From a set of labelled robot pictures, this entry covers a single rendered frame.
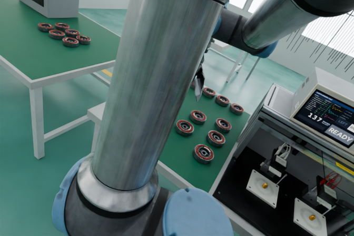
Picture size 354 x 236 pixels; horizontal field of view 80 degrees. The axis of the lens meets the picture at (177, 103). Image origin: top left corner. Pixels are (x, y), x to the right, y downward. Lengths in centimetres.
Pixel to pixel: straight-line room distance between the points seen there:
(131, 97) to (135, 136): 5
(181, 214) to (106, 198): 11
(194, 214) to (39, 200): 152
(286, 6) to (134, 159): 26
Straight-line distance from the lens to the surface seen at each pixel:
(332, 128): 117
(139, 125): 22
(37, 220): 173
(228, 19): 55
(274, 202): 121
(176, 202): 33
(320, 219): 135
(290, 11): 32
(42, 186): 184
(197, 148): 116
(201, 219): 35
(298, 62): 745
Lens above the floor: 154
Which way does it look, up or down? 32 degrees down
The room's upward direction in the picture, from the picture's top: 22 degrees clockwise
